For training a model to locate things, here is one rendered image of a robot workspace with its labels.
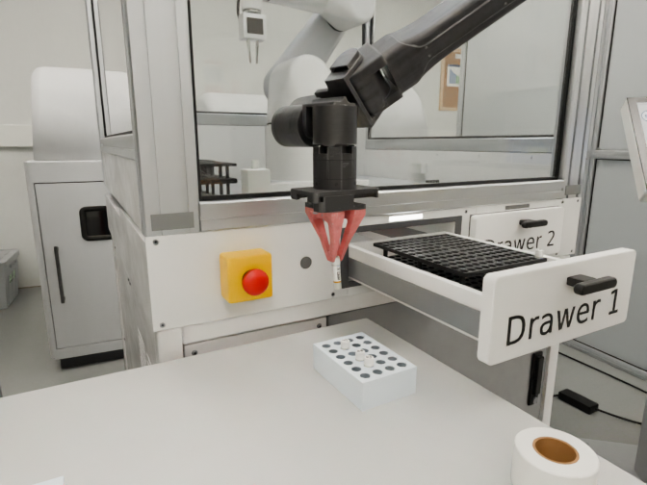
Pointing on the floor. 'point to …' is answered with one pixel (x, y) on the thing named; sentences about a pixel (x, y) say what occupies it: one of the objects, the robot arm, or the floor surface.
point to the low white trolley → (264, 424)
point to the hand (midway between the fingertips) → (334, 254)
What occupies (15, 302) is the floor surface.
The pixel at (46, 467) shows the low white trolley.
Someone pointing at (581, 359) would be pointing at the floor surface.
